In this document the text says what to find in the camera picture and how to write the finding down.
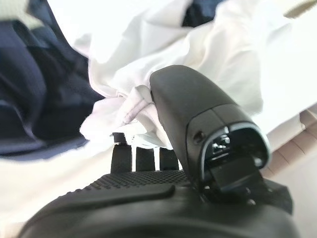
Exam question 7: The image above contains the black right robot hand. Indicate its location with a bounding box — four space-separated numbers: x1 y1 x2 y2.
18 64 298 238

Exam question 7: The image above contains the white garment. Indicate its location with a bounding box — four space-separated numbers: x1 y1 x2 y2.
73 0 317 150

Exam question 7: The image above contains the blue garment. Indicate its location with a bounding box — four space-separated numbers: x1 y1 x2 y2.
0 0 224 161

